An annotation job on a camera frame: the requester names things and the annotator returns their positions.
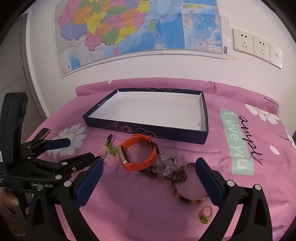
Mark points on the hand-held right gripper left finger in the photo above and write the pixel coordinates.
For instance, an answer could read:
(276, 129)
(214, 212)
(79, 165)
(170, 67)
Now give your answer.
(89, 183)

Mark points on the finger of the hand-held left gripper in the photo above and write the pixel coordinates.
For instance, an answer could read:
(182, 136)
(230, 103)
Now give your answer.
(76, 160)
(57, 143)

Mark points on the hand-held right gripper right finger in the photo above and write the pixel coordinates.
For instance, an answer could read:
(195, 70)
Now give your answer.
(208, 178)

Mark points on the tortoiseshell bangle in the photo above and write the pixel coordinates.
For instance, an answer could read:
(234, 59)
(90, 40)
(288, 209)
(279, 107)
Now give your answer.
(185, 198)

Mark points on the pink flower pendant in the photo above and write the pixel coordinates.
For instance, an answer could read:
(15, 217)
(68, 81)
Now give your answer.
(108, 158)

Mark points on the green jade pendant charm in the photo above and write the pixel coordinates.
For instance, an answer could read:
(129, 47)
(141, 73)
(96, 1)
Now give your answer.
(111, 150)

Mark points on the orange smart band watch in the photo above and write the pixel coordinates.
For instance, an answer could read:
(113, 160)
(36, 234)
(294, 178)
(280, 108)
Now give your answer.
(136, 138)

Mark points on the navy floral gift box tray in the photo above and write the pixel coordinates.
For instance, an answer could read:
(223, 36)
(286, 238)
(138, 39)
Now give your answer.
(150, 111)

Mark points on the person's left hand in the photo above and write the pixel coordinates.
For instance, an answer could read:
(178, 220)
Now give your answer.
(8, 199)

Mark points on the pink floral printed blanket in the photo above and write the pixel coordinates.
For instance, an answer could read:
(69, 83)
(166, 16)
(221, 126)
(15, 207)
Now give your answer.
(143, 204)

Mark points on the grey door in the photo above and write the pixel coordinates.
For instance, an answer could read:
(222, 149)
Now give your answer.
(11, 69)

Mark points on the white wall socket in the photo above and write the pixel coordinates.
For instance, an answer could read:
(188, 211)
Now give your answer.
(242, 41)
(261, 47)
(276, 55)

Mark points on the colourful wall map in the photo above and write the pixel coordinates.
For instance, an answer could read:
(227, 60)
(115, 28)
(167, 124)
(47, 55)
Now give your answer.
(138, 25)

